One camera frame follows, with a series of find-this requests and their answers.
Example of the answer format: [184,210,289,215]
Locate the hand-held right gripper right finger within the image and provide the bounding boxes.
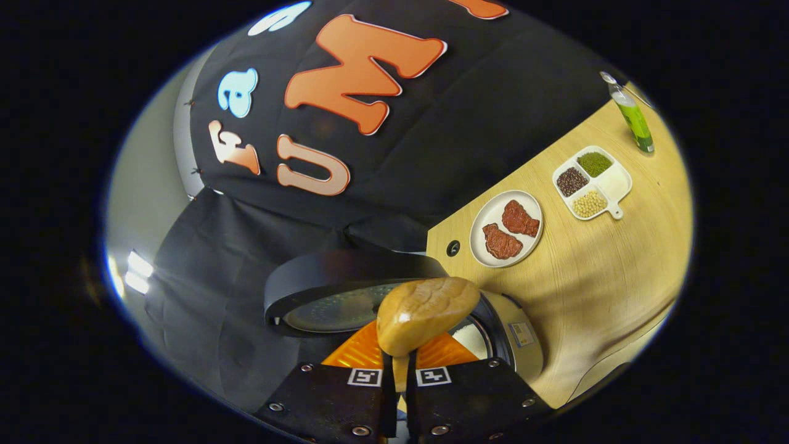
[404,332,554,444]

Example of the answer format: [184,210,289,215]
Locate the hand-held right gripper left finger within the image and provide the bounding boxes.
[255,319,399,444]

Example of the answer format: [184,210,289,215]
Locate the white rice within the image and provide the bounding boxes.
[452,323,492,360]

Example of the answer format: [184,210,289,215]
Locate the wooden spoon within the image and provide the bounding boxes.
[375,277,482,398]

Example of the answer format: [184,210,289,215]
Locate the dark grey rice cooker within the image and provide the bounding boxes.
[263,249,545,397]

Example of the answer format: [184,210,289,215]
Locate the red meat piece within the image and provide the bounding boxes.
[501,199,541,239]
[481,223,524,260]

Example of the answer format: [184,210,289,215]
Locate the white round plate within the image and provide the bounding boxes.
[469,189,545,268]

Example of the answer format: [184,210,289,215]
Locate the ceiling light panel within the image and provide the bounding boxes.
[106,249,155,302]

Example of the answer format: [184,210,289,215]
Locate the white divided dish of grains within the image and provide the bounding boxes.
[552,145,634,221]

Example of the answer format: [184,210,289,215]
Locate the row of small cloth clips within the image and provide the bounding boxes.
[184,97,203,202]

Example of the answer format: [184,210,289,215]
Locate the green label plastic bottle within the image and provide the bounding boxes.
[600,70,656,154]

